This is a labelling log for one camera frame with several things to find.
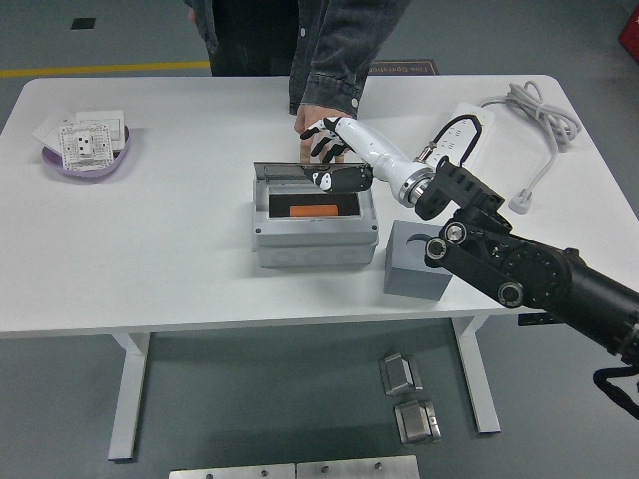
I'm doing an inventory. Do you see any brown floor sign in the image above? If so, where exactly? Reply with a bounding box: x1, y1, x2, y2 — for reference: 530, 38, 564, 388
367, 59, 438, 77

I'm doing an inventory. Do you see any grey electrical box with lid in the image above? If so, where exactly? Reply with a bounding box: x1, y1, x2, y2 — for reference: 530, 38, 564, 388
251, 160, 380, 270

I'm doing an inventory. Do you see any grey block holder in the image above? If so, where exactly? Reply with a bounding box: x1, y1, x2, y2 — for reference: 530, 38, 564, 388
382, 219, 453, 302

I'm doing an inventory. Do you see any white switch plate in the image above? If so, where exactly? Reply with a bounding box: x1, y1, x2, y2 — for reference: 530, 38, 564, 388
75, 109, 126, 147

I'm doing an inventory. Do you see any purple bowl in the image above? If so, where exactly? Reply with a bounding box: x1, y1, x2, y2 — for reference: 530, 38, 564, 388
40, 124, 132, 181

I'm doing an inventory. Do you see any small metal bracket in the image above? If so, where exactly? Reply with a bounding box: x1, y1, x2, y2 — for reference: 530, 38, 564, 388
377, 352, 424, 397
393, 392, 443, 445

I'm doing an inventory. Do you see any white socket plate with holes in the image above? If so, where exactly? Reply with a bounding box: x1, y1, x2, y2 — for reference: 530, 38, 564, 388
55, 119, 114, 172

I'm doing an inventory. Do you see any white table leg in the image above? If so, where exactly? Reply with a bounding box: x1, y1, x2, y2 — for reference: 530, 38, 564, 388
107, 331, 153, 463
450, 316, 502, 435

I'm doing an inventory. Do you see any orange cylinder object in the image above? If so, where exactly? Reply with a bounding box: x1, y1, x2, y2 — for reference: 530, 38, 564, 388
289, 203, 339, 219

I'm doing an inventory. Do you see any red object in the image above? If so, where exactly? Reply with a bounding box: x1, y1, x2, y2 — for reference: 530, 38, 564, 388
617, 9, 639, 51

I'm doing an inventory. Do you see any white power strip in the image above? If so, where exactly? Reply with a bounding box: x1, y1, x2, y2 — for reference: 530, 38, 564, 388
438, 101, 495, 169

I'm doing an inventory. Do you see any person's left hand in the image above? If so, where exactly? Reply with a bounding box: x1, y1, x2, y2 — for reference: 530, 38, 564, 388
293, 102, 350, 166

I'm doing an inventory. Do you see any person's torso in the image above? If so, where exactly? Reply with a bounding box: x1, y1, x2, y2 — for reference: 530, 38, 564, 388
182, 0, 320, 78

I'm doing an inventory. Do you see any plain white cover plate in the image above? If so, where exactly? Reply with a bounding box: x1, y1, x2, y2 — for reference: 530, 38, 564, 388
31, 113, 76, 150

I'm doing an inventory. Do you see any white power cord with plug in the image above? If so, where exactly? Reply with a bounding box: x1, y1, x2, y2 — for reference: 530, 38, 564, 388
476, 81, 583, 215

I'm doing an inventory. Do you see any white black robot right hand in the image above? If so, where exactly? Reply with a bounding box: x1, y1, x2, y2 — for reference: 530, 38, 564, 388
298, 116, 425, 195

